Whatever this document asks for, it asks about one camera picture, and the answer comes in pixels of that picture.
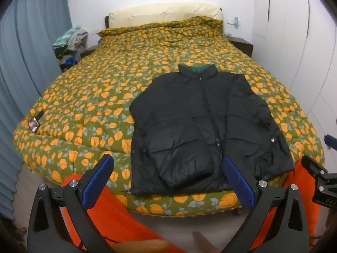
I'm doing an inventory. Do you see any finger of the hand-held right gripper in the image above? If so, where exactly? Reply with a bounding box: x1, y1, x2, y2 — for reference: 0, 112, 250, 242
324, 134, 337, 149
301, 155, 329, 176

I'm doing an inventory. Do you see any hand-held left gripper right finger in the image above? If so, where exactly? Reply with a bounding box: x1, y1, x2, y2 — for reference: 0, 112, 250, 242
221, 156, 309, 253

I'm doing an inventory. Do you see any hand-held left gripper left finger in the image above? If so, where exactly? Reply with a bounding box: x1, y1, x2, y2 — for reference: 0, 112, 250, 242
28, 154, 116, 253

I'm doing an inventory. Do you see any black puffer jacket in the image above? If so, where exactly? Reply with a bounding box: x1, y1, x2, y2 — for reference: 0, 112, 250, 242
130, 63, 295, 196

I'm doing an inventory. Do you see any orange fleece garment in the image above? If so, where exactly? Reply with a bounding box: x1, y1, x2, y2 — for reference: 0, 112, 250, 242
60, 160, 321, 253

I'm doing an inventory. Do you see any person's bare foot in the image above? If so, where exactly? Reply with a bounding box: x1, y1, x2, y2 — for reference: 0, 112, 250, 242
193, 231, 220, 253

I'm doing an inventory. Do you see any green orange floral quilt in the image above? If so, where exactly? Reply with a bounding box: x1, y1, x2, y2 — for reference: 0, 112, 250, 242
13, 16, 325, 218

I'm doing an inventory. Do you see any small black phone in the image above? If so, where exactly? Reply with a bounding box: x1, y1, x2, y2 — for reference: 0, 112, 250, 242
28, 110, 46, 133

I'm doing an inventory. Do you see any white wardrobe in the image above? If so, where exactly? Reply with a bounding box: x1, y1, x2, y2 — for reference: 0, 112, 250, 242
252, 0, 337, 143

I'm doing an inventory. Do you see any dark nightstand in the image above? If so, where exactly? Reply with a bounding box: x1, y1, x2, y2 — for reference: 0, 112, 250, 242
227, 35, 254, 57

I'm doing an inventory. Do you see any blue curtain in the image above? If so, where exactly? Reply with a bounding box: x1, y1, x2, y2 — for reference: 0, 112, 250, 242
0, 0, 72, 223

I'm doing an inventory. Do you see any grey patterned cloth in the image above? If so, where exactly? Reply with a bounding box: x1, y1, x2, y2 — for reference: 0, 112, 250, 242
68, 29, 89, 52

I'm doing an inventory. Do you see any teal checked cloth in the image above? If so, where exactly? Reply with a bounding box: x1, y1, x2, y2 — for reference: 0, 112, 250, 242
52, 26, 81, 50

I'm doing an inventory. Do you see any cream pillow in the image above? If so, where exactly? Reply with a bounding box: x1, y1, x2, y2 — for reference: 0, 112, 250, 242
108, 3, 223, 28

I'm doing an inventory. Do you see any black cable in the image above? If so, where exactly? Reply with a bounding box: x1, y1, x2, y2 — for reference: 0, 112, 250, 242
100, 235, 128, 245

